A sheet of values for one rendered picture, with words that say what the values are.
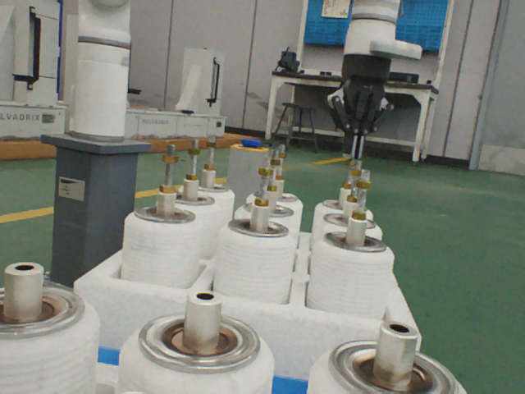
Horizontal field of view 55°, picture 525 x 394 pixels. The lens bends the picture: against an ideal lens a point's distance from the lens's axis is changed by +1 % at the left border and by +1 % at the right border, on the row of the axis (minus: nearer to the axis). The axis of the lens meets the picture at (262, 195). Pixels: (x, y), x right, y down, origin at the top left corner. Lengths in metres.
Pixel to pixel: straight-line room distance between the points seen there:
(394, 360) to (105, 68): 0.77
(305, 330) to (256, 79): 5.81
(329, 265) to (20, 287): 0.35
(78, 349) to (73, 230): 0.66
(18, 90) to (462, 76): 4.26
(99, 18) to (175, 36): 5.94
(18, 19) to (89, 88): 2.02
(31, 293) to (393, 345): 0.22
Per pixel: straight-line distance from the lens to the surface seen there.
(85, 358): 0.35
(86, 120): 0.98
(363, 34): 0.81
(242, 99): 6.36
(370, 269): 0.58
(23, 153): 2.74
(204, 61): 4.38
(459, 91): 5.70
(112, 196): 0.97
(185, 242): 0.61
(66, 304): 0.37
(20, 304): 0.36
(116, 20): 1.03
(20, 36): 2.95
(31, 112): 2.84
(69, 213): 1.00
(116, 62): 0.97
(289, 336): 0.57
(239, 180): 0.99
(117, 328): 0.62
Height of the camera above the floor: 0.40
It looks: 10 degrees down
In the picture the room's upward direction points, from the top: 7 degrees clockwise
